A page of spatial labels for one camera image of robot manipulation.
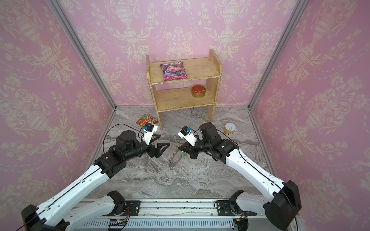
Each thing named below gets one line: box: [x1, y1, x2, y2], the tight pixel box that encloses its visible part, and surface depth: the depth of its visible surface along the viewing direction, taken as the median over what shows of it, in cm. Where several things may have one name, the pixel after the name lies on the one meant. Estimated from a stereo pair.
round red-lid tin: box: [191, 84, 207, 99], surface depth 99 cm
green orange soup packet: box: [135, 113, 159, 127], surface depth 112 cm
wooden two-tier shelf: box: [145, 49, 223, 131], surface depth 88 cm
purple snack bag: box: [159, 61, 189, 82], surface depth 76 cm
